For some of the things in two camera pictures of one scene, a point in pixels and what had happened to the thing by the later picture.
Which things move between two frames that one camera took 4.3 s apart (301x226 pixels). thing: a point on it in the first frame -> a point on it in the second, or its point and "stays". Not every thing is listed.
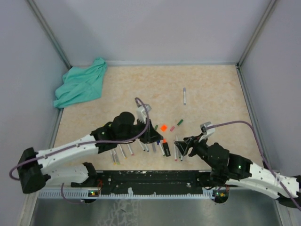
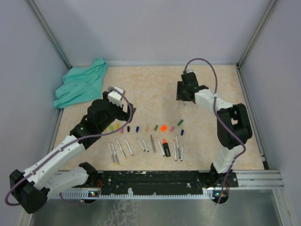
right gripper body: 198,147 -> 180,92
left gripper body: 144,138 -> 118,112
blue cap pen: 146,146 stays
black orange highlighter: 166,149 stays
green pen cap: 179,123 stays
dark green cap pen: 162,151 stays
